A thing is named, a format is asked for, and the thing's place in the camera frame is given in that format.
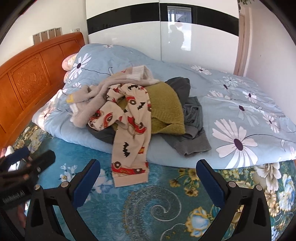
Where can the light blue floral quilt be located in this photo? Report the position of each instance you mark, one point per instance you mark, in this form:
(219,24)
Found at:
(243,125)

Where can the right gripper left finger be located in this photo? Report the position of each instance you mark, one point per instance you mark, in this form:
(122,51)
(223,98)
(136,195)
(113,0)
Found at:
(42,222)

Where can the teal floral bed blanket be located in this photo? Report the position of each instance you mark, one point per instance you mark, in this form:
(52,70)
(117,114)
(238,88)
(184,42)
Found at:
(173,205)

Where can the pink door frame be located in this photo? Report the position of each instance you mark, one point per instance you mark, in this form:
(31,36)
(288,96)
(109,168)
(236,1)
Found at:
(244,41)

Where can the dark grey garment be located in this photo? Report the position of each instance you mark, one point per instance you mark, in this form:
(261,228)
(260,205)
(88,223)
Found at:
(194,140)

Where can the beige fluffy printed sweater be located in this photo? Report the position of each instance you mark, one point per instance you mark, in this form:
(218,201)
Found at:
(88,99)

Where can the cream car print pajamas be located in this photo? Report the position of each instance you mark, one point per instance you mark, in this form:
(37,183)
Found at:
(129,164)

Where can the olive green knit sweater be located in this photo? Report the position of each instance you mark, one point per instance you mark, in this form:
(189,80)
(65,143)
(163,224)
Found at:
(153,109)

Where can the pink floral pillow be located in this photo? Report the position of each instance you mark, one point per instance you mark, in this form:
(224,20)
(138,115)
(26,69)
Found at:
(68,62)

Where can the orange wooden headboard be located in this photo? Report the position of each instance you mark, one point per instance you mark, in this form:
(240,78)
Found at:
(30,78)

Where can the white and black wardrobe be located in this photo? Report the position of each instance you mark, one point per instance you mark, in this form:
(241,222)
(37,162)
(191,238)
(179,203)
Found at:
(201,33)

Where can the wall switch panels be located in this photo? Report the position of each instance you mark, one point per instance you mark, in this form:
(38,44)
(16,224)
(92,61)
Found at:
(46,35)

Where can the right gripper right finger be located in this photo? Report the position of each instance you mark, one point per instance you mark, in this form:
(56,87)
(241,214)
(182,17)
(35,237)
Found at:
(254,222)

